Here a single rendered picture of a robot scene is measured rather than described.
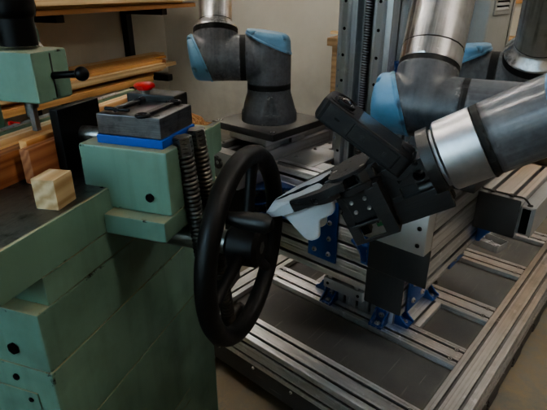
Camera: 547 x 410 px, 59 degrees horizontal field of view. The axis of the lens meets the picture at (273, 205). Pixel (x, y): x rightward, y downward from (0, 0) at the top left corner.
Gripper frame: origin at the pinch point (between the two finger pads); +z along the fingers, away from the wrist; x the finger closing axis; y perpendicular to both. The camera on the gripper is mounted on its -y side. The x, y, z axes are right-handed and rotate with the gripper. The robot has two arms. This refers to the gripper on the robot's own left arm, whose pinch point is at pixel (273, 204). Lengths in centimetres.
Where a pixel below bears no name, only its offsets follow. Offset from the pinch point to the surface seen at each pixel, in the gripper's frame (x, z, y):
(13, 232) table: -15.1, 22.5, -12.3
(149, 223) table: -2.6, 16.1, -4.8
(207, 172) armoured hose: 7.3, 10.8, -6.3
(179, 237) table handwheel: 3.7, 18.4, 0.1
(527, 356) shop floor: 97, -5, 108
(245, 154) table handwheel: 4.4, 2.3, -6.6
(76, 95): 194, 188, -64
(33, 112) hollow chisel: 5.1, 30.7, -26.0
